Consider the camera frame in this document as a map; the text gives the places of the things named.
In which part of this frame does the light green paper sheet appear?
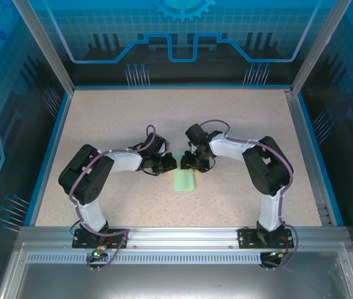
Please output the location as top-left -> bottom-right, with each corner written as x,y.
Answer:
171,149 -> 197,192

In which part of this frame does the blue table edge strip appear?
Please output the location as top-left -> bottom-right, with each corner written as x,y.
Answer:
28,92 -> 73,227

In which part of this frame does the grey metal tray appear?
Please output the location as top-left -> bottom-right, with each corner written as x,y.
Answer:
0,242 -> 353,299

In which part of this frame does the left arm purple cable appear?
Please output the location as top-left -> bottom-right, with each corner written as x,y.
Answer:
68,124 -> 158,272

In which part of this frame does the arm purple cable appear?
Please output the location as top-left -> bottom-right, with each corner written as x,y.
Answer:
200,120 -> 300,269
68,124 -> 158,272

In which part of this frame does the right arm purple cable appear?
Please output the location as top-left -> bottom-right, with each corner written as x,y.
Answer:
200,120 -> 300,269

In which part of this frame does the aluminium frame rail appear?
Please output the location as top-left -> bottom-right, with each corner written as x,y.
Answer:
19,226 -> 348,247

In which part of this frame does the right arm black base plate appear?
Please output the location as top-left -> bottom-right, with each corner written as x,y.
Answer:
237,227 -> 292,249

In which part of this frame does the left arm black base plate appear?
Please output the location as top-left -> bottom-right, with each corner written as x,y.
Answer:
72,229 -> 130,249

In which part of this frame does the slotted grey cable duct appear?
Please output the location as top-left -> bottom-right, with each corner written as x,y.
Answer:
26,254 -> 344,263

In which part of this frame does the aluminium side rail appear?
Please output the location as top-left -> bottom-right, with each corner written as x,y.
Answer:
283,88 -> 334,227

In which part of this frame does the aluminium frame post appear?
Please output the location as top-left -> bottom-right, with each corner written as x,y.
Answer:
11,0 -> 76,94
290,0 -> 353,94

